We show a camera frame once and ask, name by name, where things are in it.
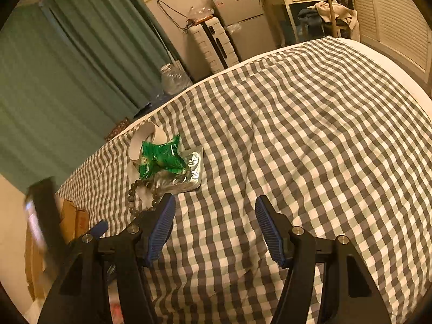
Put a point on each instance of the beige cloth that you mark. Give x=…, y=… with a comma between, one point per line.
x=337, y=13

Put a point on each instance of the brown patterned bag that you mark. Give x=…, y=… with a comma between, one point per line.
x=118, y=130

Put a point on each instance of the white louvred door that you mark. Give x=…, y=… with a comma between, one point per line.
x=398, y=13

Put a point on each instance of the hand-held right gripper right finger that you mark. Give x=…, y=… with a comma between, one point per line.
x=270, y=233

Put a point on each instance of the white suitcase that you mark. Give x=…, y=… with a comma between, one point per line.
x=206, y=47

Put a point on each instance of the dark blurred object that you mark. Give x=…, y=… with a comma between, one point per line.
x=45, y=216

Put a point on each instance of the clear plastic bags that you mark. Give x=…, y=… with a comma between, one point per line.
x=199, y=13

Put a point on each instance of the large clear water bottle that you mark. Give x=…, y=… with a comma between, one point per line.
x=175, y=81

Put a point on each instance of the white bed mattress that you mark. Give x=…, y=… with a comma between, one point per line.
x=233, y=67

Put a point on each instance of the blue jeans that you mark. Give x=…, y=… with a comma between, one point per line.
x=308, y=15

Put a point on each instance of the wide green curtain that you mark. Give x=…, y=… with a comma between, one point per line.
x=67, y=74

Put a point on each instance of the grey checkered blanket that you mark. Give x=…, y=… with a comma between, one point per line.
x=303, y=125

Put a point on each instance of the silver foil packet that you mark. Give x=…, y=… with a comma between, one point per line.
x=194, y=172

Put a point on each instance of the brown cardboard box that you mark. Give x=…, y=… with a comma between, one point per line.
x=71, y=222

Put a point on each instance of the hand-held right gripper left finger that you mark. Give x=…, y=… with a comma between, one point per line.
x=162, y=229

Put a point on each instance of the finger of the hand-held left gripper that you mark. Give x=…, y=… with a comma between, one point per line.
x=99, y=229

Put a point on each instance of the green snack packet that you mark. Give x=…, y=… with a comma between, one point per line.
x=158, y=158

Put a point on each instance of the grey mini fridge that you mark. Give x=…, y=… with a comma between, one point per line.
x=246, y=23

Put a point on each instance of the tape roll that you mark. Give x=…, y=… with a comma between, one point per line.
x=135, y=148

